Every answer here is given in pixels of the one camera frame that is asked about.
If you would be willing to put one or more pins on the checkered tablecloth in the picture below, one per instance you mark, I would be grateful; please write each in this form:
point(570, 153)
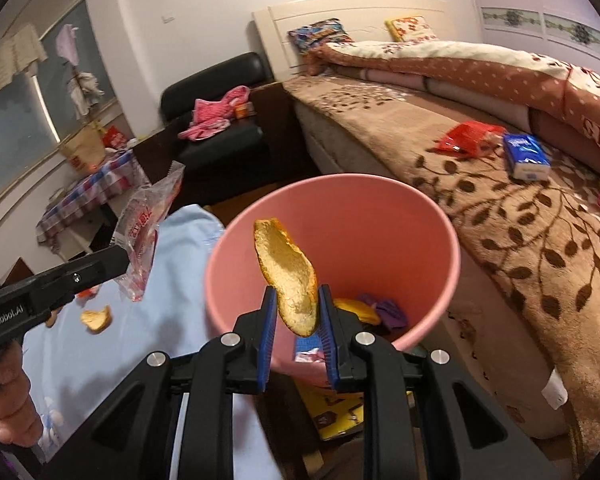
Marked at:
point(90, 190)

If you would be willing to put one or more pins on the person's left hand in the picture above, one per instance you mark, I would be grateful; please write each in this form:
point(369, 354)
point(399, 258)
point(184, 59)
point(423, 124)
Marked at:
point(10, 400)

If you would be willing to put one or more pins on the pink hanging garment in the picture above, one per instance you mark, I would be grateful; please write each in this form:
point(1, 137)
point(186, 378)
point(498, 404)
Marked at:
point(67, 42)

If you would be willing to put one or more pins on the small orange box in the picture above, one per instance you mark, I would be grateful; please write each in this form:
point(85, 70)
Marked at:
point(243, 110)

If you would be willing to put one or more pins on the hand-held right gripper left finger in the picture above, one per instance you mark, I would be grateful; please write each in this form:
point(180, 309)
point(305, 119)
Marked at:
point(268, 345)

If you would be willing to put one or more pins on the white bed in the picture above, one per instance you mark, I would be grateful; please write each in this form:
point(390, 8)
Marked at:
point(290, 30)

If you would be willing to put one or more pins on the red snack packet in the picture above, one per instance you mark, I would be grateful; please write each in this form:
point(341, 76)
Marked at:
point(467, 137)

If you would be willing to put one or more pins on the brown leaf blanket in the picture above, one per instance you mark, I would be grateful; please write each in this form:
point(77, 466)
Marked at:
point(505, 240)

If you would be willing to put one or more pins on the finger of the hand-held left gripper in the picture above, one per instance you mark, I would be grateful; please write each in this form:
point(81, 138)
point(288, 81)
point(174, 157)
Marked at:
point(100, 267)

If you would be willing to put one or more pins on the yellow banana peel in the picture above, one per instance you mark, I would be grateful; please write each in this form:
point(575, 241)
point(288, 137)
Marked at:
point(357, 310)

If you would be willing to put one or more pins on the large orange peel piece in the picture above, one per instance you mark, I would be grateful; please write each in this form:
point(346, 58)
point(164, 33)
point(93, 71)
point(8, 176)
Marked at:
point(285, 280)

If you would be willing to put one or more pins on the pink plastic bin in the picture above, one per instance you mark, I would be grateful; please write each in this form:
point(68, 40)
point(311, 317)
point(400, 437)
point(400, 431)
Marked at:
point(360, 230)

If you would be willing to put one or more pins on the white grey hanging clothes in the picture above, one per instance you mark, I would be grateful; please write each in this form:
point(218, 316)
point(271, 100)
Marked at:
point(85, 92)

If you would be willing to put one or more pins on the black armchair with pink garment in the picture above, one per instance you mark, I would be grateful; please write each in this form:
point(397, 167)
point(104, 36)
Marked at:
point(220, 147)

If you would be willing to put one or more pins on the yellow printed box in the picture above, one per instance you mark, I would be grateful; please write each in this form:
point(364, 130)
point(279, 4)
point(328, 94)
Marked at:
point(330, 410)

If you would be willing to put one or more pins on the beige hanging towel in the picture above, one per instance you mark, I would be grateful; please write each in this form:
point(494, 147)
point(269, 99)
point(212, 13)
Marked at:
point(15, 57)

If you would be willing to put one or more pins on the small orange peel piece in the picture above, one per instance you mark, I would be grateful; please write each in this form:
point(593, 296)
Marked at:
point(96, 320)

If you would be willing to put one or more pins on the blue tissue pack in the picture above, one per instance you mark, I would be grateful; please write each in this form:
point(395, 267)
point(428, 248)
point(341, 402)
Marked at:
point(525, 155)

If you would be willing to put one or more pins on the brown paper bag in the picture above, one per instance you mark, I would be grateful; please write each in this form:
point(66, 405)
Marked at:
point(82, 150)

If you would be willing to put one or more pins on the yellow floral pillow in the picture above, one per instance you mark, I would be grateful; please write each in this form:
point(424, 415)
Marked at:
point(410, 28)

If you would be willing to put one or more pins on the window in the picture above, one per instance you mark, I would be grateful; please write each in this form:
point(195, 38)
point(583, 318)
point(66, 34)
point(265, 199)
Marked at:
point(10, 125)

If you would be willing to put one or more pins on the colourful printed pillow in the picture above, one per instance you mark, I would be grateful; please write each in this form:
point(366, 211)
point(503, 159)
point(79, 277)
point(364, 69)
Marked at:
point(320, 35)

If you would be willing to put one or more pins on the light blue cloth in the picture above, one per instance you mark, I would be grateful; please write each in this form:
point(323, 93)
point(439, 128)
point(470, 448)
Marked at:
point(180, 260)

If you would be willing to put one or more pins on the pink floral quilt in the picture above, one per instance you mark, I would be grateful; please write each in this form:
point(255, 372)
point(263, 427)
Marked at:
point(480, 67)

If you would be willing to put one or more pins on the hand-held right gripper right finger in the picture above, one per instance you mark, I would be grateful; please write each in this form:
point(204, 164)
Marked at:
point(328, 340)

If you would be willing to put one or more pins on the red bag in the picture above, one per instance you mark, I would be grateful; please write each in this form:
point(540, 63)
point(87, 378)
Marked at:
point(113, 137)

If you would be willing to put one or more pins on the clear wrapper with red print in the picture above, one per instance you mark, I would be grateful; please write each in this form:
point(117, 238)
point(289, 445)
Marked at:
point(142, 220)

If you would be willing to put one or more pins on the blue and red wrapper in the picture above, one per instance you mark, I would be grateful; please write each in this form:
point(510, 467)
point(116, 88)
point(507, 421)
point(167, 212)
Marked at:
point(307, 349)

